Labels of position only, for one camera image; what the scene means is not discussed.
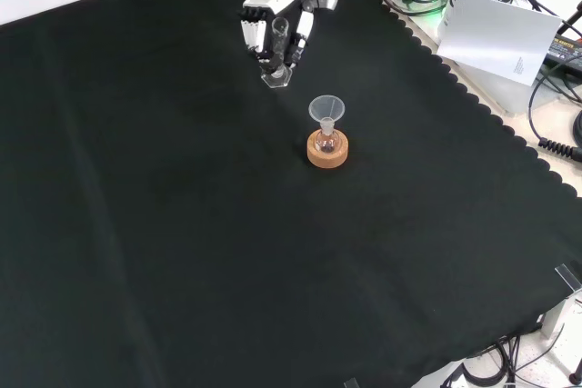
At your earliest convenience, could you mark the clear round-bottom flask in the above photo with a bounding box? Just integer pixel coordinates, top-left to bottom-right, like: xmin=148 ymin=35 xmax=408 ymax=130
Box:
xmin=316 ymin=117 xmax=342 ymax=155

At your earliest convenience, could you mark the clear plastic funnel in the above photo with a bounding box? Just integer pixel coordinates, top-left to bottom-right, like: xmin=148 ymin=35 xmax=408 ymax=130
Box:
xmin=308 ymin=95 xmax=346 ymax=133

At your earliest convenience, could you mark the black cloth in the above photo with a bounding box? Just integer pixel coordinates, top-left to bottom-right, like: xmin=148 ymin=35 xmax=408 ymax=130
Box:
xmin=0 ymin=0 xmax=582 ymax=388

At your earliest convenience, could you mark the white card sheet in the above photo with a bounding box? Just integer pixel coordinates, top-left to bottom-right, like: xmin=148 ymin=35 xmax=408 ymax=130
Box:
xmin=436 ymin=0 xmax=564 ymax=87

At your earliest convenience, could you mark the pale grey board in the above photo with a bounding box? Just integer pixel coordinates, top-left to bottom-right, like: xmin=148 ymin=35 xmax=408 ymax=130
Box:
xmin=443 ymin=58 xmax=546 ymax=117

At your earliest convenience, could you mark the black power adapter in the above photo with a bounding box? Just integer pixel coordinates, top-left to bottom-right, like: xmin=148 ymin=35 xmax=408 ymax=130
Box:
xmin=544 ymin=35 xmax=582 ymax=72

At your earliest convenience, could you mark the cork ring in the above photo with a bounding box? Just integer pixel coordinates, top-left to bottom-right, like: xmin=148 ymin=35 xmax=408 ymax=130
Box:
xmin=306 ymin=129 xmax=350 ymax=169

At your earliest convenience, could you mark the black coiled cable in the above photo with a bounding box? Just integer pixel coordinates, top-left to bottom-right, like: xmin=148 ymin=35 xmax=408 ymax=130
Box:
xmin=527 ymin=65 xmax=582 ymax=161

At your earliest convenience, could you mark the black cable bundle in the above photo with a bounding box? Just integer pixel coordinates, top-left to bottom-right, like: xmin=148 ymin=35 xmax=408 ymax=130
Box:
xmin=438 ymin=335 xmax=582 ymax=388

